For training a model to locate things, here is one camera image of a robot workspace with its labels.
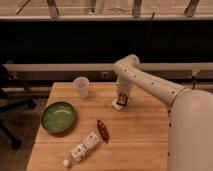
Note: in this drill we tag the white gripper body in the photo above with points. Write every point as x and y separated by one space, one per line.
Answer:
123 87

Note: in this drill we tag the dark eraser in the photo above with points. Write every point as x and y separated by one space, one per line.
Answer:
122 99

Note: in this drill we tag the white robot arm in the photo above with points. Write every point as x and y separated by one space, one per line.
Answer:
190 130

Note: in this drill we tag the white sponge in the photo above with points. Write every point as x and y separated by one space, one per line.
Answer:
116 105

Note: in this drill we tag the clear plastic cup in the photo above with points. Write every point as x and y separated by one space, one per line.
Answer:
81 84

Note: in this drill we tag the dark red toy boat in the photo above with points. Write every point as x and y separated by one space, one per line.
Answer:
103 131

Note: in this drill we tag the green bowl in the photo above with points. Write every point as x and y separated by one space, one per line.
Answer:
58 117

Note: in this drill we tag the wall power outlet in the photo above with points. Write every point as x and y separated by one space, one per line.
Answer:
104 75

